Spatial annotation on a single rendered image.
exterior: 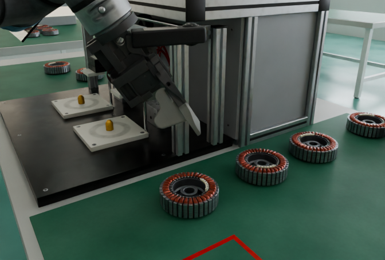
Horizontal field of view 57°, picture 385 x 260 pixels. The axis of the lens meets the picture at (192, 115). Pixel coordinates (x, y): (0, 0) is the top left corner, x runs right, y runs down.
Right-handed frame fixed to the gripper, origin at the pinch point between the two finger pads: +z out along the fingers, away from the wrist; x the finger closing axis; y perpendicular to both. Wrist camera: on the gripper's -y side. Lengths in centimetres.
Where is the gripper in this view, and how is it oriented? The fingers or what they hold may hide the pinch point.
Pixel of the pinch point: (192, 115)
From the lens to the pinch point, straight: 61.3
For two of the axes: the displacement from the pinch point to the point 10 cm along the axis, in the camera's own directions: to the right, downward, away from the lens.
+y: -8.3, 5.6, 0.1
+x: 2.4, 3.7, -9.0
